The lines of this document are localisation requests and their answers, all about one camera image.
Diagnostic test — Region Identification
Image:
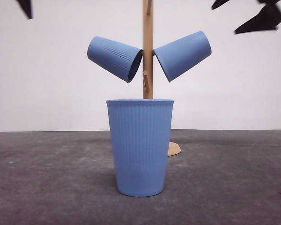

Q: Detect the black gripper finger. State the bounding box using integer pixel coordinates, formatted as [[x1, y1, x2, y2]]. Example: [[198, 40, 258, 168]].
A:
[[17, 0, 32, 19], [234, 2, 281, 34], [211, 0, 230, 10]]

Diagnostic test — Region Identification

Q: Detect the wooden cup tree stand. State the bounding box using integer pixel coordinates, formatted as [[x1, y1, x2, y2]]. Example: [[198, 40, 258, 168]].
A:
[[142, 0, 181, 157]]

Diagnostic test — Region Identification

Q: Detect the blue ribbed cup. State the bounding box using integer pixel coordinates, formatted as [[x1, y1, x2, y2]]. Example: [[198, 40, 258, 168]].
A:
[[153, 31, 212, 82], [107, 99, 174, 197], [87, 36, 143, 83]]

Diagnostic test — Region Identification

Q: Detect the dark grey table mat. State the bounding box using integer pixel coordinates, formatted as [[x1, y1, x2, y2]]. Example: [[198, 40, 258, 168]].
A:
[[0, 128, 281, 225]]

